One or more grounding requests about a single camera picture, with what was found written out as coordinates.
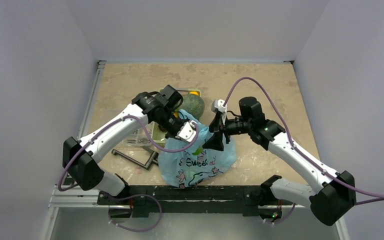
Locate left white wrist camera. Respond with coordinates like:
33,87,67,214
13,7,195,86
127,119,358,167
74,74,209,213
175,120,199,144

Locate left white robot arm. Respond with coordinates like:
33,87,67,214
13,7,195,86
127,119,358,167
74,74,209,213
57,85,198,205

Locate green netted fake melon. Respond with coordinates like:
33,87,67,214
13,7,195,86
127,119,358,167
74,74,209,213
179,93,205,120

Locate pale green plastic basket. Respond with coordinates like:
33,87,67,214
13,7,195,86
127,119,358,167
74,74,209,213
151,88,201,147

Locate dark metal crank handle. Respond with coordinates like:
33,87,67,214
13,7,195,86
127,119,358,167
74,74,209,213
111,146,159,170

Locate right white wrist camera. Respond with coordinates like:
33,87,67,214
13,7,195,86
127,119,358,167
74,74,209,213
211,99,227,125

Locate clear plastic screw box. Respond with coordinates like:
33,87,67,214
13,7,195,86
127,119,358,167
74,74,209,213
96,107,156,148

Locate light blue plastic bag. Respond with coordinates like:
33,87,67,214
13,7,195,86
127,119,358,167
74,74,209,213
158,109,237,189

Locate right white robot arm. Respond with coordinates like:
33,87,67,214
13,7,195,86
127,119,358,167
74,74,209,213
203,96,356,226

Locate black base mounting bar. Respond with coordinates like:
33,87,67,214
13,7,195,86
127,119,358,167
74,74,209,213
97,185,291,222

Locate orange fake fruit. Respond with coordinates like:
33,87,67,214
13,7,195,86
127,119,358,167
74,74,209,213
189,91,200,97

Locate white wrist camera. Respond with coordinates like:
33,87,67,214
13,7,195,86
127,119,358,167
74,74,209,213
175,120,199,144
211,99,227,125

